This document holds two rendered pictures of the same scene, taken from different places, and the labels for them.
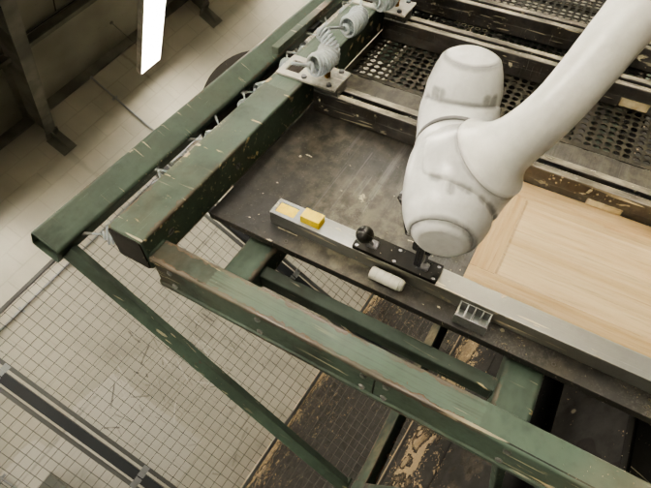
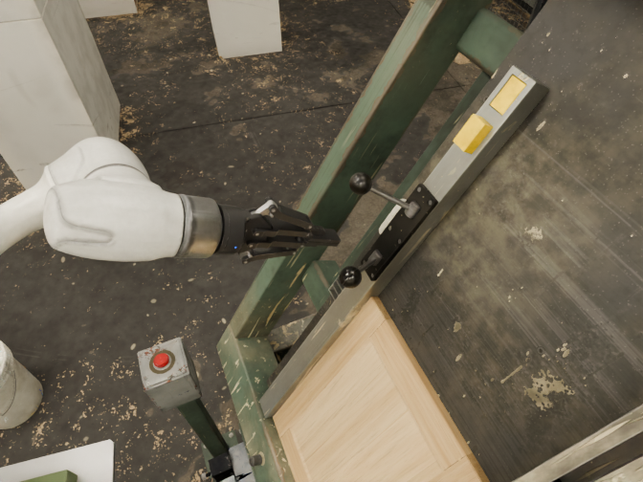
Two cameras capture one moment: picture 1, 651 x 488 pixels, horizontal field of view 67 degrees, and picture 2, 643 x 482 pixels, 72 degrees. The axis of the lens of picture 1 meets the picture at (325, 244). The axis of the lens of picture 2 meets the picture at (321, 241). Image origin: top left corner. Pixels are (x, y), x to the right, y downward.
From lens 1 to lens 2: 122 cm
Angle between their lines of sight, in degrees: 90
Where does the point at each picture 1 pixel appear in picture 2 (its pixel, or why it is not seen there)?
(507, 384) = (323, 291)
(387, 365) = (317, 186)
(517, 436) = (271, 261)
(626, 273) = (340, 468)
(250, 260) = (495, 52)
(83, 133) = not seen: outside the picture
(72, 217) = not seen: outside the picture
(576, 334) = (304, 358)
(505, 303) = (334, 318)
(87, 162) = not seen: outside the picture
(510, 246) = (391, 382)
